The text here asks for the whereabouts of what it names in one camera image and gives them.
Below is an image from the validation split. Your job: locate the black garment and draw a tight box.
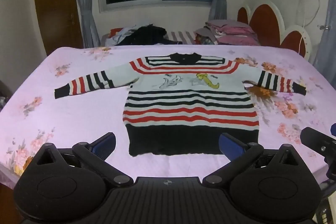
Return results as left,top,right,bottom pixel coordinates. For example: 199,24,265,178
115,25,180,46

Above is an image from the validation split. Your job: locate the grey door panel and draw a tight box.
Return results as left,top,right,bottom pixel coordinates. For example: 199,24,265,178
314,0,336,88

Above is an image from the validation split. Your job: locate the colourful printed cloth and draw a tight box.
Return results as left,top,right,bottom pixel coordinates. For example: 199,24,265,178
194,28,219,45

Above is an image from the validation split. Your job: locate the striped knit sweater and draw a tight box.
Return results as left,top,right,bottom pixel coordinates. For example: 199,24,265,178
54,52,307,157

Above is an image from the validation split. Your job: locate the white cable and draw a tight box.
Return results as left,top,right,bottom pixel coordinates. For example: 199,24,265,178
296,0,323,54

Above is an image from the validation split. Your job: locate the brown wooden door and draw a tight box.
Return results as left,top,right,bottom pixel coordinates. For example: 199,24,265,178
32,0,84,56

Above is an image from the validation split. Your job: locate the pink floral bed sheet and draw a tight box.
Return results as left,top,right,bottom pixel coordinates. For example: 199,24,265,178
0,45,336,189

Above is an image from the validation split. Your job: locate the mauve pillow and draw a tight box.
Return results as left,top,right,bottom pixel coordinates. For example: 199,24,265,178
205,19,253,31

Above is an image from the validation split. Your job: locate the light mixed clothes pile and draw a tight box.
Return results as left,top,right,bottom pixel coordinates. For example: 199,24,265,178
104,27,141,46

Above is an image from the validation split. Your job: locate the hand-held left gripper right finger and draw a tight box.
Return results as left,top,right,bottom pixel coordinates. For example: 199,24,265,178
202,132,313,188

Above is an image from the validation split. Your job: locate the red and white headboard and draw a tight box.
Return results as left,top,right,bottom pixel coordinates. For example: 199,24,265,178
237,1,313,62

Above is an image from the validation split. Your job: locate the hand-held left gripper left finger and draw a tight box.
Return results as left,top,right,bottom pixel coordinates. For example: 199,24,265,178
25,132,133,188

